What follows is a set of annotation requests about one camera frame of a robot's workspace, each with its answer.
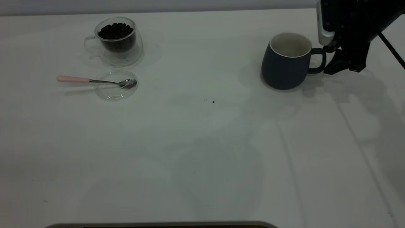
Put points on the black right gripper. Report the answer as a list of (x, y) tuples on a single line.
[(354, 19)]

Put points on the dark grey ceramic mug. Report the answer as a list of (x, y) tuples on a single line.
[(283, 71)]

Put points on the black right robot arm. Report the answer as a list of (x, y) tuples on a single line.
[(394, 9)]

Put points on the coffee beans in glass cup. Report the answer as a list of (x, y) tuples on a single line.
[(115, 31)]

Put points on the clear round glass lid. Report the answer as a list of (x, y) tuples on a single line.
[(110, 93)]

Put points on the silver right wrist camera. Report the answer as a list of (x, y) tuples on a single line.
[(324, 25)]

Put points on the clear double-wall glass cup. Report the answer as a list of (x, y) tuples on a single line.
[(126, 55)]

